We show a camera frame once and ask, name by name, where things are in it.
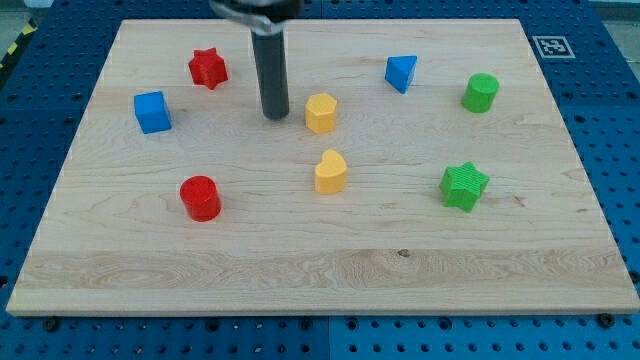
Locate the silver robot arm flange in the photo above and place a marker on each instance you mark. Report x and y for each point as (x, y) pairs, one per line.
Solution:
(263, 17)

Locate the blue triangle block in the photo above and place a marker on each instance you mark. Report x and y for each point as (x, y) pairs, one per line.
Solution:
(399, 71)

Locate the white fiducial marker tag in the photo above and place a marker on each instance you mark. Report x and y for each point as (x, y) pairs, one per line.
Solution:
(553, 47)

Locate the red star block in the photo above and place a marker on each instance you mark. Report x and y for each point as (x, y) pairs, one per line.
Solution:
(207, 68)

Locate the light wooden board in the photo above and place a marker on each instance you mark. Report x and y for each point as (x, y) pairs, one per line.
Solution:
(116, 240)

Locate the yellow hexagon block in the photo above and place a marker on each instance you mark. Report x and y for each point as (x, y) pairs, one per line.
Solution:
(320, 113)

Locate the blue cube block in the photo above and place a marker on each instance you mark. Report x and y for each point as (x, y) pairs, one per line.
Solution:
(151, 112)

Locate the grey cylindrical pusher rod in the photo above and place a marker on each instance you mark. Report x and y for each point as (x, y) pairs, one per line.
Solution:
(270, 61)

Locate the red cylinder block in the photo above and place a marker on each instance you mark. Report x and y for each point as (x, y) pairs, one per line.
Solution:
(199, 195)

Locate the green cylinder block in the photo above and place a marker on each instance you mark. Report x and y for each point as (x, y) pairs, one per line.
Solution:
(480, 92)

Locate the yellow heart block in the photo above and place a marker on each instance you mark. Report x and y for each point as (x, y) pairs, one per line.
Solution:
(330, 174)

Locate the green star block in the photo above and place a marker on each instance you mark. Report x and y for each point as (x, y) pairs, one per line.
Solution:
(462, 186)

